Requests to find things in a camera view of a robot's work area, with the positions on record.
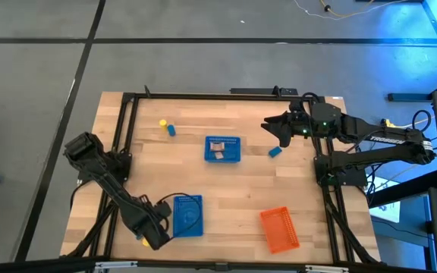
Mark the blue rectangular block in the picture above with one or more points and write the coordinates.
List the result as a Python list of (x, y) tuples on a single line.
[(275, 151)]

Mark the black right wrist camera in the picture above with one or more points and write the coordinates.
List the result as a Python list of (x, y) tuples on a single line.
[(297, 106)]

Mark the white paper sheet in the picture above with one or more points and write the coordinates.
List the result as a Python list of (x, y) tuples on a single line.
[(387, 210)]

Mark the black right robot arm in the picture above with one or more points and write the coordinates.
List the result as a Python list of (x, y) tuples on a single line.
[(385, 140)]

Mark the black overhead rig bar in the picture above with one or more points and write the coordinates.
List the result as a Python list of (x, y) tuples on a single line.
[(218, 266)]

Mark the black aluminium table frame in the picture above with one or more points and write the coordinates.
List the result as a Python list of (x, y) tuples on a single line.
[(218, 96)]

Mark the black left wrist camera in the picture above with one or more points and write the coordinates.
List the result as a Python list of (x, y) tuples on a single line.
[(163, 209)]

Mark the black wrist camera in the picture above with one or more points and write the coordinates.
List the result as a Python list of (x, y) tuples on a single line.
[(163, 209), (297, 106)]

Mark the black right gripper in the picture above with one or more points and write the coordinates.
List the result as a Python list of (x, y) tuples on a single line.
[(302, 123)]

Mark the orange plastic basket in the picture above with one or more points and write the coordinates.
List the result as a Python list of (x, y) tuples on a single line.
[(279, 230)]

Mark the black metal floor beam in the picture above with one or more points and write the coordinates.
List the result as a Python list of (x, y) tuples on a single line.
[(408, 97)]

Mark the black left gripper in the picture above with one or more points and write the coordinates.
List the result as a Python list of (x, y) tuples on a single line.
[(144, 223)]

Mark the blue cylinder block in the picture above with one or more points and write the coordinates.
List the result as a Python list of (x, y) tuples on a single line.
[(171, 130)]

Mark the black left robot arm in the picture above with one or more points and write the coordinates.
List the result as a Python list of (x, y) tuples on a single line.
[(104, 174)]

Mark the black bar behind table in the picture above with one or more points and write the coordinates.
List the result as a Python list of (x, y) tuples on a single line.
[(264, 91)]

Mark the large natural wood block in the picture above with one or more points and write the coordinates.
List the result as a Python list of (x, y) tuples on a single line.
[(217, 146)]

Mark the small natural wood block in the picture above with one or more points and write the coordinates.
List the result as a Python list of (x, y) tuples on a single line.
[(219, 155)]

